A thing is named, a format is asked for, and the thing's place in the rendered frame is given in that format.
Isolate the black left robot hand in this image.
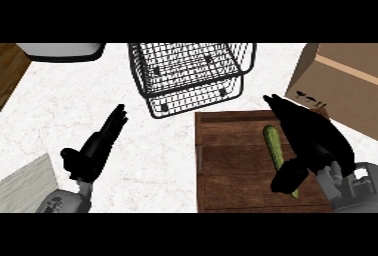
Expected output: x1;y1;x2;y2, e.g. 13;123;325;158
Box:
59;103;130;184

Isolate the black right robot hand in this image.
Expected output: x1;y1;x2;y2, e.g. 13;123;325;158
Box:
261;93;357;195

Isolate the green squash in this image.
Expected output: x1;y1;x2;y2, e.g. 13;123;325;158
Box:
261;124;301;200

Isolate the dark brown wooden tray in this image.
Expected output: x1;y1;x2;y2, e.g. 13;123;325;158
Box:
193;109;335;214

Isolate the brown cardboard box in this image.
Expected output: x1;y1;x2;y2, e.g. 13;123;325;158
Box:
283;43;378;142

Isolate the pale grey wooden board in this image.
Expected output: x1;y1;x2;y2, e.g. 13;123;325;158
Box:
0;153;62;214

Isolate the brown wooden cabinet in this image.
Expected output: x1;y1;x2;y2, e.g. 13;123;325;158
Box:
0;43;34;112

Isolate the grey appliance with black rim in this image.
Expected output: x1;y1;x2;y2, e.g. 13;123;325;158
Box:
13;43;107;64

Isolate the black wire tiered basket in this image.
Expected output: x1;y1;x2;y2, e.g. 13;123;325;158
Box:
125;43;258;120

